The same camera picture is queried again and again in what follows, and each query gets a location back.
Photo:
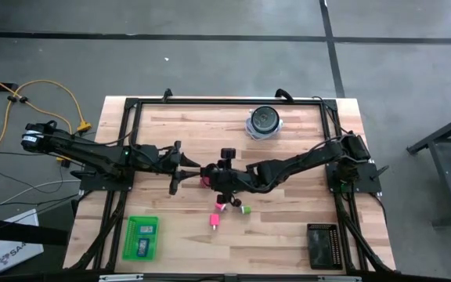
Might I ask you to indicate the white printed box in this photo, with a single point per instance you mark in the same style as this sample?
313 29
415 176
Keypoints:
18 250

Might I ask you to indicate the blue card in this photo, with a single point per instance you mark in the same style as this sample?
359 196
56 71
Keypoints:
143 248

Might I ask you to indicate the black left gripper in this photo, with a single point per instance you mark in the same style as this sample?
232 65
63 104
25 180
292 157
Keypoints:
170 164

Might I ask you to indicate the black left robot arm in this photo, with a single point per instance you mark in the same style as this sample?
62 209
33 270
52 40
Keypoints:
92 154

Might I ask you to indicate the green plastic basket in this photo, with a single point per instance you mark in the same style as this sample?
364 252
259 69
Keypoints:
129 243

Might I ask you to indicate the black metal desk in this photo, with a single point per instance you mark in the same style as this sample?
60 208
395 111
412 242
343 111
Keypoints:
444 156

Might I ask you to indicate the green charger with white face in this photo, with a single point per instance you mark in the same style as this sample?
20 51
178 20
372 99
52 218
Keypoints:
246 210

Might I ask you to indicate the black metal table frame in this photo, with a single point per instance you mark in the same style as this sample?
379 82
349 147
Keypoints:
229 101

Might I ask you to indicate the all pink charger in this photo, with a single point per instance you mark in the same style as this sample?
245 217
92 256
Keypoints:
214 220

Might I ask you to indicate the black card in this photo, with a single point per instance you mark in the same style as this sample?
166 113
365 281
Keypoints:
145 229

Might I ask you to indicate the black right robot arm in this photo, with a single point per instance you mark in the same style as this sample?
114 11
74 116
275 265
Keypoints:
300 162

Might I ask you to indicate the black plastic tray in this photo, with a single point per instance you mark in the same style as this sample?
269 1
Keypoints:
321 246

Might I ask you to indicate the black rail with silver brackets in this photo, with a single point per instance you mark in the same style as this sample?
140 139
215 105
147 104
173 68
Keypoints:
225 279

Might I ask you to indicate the red square box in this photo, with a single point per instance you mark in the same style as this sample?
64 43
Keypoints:
205 181

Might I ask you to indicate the white crumpled wrapper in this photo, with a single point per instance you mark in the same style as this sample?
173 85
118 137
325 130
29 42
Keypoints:
249 131

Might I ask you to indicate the black slanted bar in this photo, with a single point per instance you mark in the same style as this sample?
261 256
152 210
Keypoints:
14 231

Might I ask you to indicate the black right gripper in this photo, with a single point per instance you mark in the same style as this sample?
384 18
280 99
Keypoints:
229 180

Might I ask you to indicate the pink charger with white face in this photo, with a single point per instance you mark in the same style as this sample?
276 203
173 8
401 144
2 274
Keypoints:
220 207

